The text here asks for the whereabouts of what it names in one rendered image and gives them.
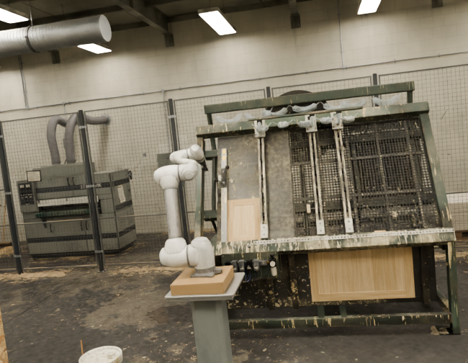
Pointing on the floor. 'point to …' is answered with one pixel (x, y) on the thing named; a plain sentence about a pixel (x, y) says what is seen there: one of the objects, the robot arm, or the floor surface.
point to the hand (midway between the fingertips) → (205, 168)
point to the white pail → (101, 355)
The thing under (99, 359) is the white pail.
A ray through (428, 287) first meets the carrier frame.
